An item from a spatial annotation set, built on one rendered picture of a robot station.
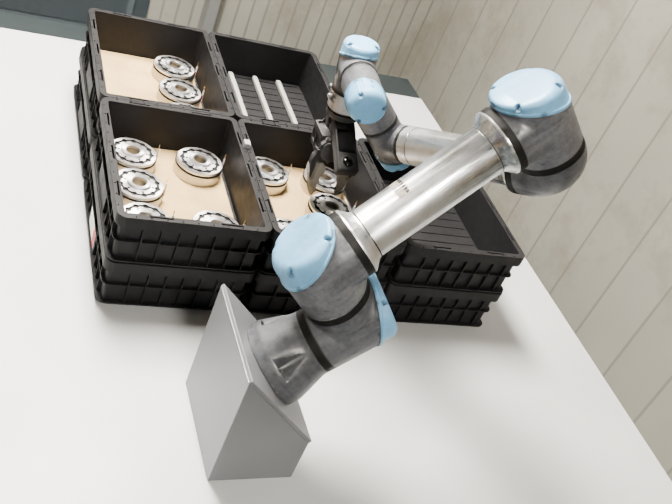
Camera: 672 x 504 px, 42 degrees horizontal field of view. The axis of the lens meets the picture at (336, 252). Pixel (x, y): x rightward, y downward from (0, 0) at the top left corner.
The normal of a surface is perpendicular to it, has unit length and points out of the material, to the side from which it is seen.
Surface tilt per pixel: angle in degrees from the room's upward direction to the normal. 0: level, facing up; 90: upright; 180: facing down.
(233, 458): 90
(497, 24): 90
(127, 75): 0
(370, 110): 91
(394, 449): 0
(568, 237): 90
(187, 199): 0
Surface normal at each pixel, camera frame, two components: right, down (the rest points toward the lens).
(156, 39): 0.26, 0.66
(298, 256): -0.54, -0.57
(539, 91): -0.33, -0.73
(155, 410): 0.34, -0.74
